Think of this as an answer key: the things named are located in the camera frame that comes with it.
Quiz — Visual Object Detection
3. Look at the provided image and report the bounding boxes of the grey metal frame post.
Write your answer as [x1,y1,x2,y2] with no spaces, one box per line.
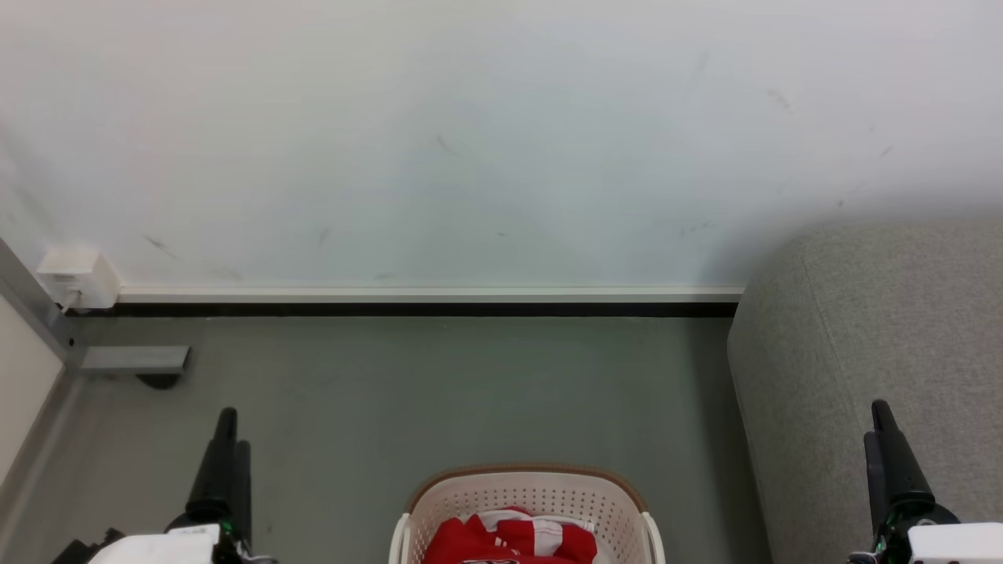
[0,237,85,371]

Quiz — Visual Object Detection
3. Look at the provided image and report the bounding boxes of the white perforated laundry basket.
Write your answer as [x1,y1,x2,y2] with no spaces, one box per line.
[389,464,666,564]

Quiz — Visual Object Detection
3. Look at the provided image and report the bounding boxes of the grey fabric sofa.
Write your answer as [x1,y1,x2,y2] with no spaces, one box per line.
[727,222,1003,564]

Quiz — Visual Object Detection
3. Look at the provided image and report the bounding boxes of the white and black baseboard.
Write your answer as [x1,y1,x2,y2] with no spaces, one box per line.
[67,285,745,319]

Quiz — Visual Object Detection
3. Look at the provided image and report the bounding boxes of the red white jersey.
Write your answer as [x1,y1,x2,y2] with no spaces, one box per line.
[423,508,598,564]

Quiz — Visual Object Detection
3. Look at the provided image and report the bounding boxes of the white wall socket box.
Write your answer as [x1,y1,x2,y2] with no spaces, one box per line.
[35,247,122,311]

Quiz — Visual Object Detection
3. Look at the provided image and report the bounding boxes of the white partition panel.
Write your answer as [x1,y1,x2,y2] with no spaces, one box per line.
[0,296,65,490]

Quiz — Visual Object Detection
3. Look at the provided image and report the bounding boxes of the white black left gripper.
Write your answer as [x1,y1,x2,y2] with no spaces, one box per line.
[86,407,279,564]

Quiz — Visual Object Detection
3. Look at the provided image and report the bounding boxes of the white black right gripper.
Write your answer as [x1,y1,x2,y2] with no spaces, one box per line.
[849,399,1003,564]

